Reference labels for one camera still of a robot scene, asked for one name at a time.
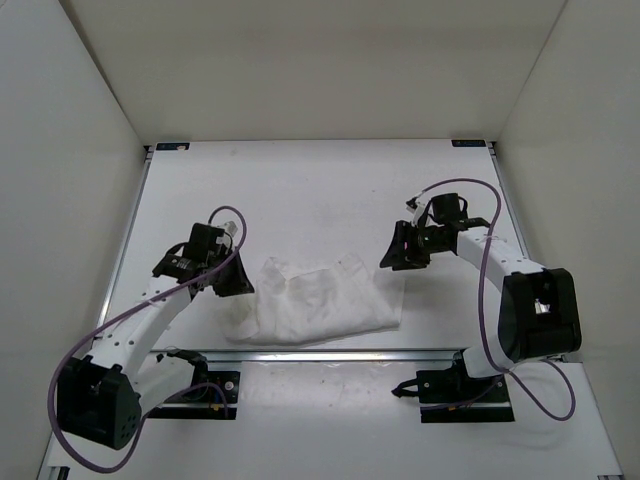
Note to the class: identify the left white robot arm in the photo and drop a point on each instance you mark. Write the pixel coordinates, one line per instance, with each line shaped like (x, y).
(104, 395)

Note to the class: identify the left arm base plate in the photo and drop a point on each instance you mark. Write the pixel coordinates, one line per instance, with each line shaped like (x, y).
(206, 403)

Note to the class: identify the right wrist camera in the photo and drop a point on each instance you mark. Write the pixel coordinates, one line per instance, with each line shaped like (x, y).
(417, 208)

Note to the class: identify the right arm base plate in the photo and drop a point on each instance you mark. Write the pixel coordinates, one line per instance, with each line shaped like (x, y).
(447, 397)

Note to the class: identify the blue corner label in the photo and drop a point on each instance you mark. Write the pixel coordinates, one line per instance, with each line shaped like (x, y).
(172, 146)
(468, 143)

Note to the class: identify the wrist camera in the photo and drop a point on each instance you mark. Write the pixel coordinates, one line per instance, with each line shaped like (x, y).
(229, 229)
(417, 208)

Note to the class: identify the right blue corner label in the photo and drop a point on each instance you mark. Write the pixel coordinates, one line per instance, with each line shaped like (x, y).
(468, 143)

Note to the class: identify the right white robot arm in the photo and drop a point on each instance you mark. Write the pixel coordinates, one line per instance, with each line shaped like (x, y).
(538, 314)

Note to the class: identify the left blue corner label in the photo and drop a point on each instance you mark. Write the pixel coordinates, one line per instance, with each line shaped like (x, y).
(172, 146)

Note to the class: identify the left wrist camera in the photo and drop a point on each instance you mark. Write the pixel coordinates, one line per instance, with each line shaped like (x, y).
(229, 229)

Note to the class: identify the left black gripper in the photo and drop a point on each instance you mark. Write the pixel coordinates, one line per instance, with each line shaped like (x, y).
(240, 282)

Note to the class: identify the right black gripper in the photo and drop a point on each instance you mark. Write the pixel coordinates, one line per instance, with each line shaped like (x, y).
(399, 256)

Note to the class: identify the white skirt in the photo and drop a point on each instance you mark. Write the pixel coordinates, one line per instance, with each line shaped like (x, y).
(299, 304)

